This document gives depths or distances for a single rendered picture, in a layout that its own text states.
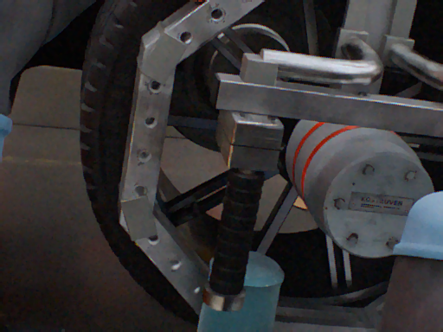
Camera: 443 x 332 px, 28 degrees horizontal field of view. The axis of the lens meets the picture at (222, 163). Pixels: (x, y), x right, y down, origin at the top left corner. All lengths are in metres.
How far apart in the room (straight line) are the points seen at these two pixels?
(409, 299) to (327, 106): 0.50
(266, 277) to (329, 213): 0.11
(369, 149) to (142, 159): 0.28
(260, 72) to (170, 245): 0.34
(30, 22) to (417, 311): 0.22
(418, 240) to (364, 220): 0.59
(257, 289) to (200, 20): 0.32
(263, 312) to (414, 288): 0.64
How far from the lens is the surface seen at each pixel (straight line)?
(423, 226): 0.42
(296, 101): 0.90
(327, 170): 1.01
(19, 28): 0.29
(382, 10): 1.11
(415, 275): 0.43
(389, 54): 1.09
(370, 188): 1.00
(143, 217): 1.12
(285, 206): 1.26
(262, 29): 1.54
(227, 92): 0.88
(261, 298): 1.05
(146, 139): 1.09
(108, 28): 1.15
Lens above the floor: 1.18
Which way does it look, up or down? 18 degrees down
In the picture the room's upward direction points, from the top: 10 degrees clockwise
